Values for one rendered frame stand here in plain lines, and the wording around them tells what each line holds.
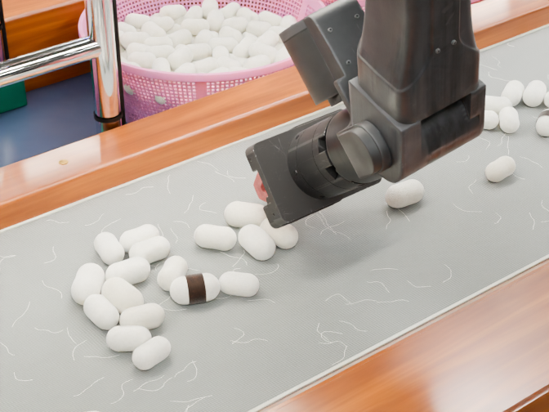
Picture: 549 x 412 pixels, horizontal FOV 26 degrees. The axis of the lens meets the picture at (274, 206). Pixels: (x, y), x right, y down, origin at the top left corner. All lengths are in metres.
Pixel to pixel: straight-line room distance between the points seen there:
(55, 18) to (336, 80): 0.59
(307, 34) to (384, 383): 0.24
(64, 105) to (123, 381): 0.54
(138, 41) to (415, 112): 0.62
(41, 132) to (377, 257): 0.46
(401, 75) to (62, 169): 0.40
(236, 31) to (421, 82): 0.61
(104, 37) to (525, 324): 0.44
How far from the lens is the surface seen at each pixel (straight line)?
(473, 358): 0.82
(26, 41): 1.33
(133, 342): 0.85
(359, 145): 0.76
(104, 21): 1.04
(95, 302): 0.88
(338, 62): 0.81
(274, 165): 0.90
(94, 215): 1.01
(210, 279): 0.89
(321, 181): 0.88
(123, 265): 0.91
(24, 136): 1.27
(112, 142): 1.06
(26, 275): 0.95
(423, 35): 0.70
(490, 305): 0.87
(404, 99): 0.72
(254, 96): 1.12
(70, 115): 1.30
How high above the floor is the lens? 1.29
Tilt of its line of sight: 33 degrees down
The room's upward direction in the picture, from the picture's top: straight up
